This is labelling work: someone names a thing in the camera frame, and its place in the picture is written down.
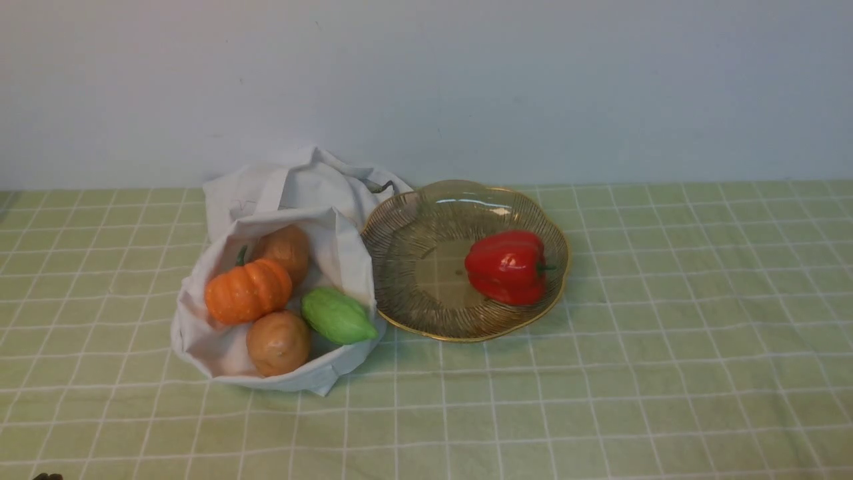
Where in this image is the orange toy pumpkin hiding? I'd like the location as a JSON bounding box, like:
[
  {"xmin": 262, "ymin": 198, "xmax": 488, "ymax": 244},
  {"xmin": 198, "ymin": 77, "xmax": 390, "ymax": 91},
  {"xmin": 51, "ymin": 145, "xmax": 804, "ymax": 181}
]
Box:
[{"xmin": 205, "ymin": 245, "xmax": 293, "ymax": 325}]

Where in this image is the white cloth bag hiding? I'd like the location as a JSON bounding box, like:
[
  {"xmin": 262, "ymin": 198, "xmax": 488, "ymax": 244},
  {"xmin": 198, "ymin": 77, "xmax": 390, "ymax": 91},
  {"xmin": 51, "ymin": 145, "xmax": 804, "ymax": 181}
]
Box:
[{"xmin": 171, "ymin": 146, "xmax": 411, "ymax": 396}]

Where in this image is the amber glass plate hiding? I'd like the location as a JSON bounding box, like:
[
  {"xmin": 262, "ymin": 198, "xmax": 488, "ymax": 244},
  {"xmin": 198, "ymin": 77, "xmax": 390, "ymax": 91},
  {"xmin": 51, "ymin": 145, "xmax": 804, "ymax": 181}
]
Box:
[{"xmin": 362, "ymin": 180, "xmax": 572, "ymax": 343}]

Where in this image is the red toy bell pepper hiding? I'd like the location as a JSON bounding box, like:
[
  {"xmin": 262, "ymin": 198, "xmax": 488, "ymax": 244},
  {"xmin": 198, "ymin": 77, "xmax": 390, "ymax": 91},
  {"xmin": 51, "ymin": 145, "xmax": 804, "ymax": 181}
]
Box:
[{"xmin": 465, "ymin": 230, "xmax": 552, "ymax": 305}]

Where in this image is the green toy chayote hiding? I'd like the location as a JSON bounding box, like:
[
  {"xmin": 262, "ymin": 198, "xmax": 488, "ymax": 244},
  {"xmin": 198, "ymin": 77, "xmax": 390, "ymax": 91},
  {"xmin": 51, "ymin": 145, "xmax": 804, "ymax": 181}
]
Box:
[{"xmin": 301, "ymin": 287, "xmax": 379, "ymax": 345}]

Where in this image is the brown toy potato back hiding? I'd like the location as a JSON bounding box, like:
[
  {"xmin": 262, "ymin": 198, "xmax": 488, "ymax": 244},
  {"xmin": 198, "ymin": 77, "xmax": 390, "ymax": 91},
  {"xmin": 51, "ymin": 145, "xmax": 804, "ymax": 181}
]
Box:
[{"xmin": 253, "ymin": 224, "xmax": 311, "ymax": 289}]

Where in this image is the brown toy potato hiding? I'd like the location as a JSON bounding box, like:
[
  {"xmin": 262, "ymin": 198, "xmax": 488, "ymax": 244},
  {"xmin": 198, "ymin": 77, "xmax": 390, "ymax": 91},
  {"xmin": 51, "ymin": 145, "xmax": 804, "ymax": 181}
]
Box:
[
  {"xmin": 246, "ymin": 310, "xmax": 311, "ymax": 377},
  {"xmin": 253, "ymin": 224, "xmax": 311, "ymax": 289}
]

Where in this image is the brown toy potato front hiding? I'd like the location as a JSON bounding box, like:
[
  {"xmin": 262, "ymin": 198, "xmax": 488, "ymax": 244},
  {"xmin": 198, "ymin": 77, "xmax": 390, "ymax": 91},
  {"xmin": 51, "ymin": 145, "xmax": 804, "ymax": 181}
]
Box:
[{"xmin": 246, "ymin": 310, "xmax": 311, "ymax": 377}]

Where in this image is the green checkered tablecloth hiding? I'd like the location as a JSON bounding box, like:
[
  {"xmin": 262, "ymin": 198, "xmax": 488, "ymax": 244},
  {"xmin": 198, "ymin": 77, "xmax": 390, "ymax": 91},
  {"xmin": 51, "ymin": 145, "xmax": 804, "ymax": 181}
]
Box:
[{"xmin": 1, "ymin": 179, "xmax": 852, "ymax": 479}]

